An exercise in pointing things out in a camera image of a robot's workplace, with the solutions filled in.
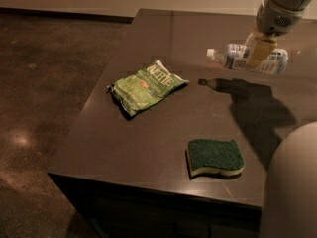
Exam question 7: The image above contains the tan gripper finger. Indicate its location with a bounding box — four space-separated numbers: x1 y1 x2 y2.
247 38 277 68
245 25 264 48

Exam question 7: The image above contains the blue plastic bottle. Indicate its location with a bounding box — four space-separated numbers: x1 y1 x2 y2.
206 44 288 75

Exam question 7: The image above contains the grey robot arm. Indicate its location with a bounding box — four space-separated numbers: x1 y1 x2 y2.
246 0 317 238

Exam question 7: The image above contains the green and yellow sponge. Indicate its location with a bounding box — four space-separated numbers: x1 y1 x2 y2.
186 139 245 178

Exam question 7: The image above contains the green chip bag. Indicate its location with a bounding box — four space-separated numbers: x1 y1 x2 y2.
107 60 188 117

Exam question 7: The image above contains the dark cabinet drawer front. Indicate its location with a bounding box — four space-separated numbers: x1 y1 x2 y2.
50 174 261 238

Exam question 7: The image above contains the dark wall baseboard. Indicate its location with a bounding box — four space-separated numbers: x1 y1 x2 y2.
0 7 134 24

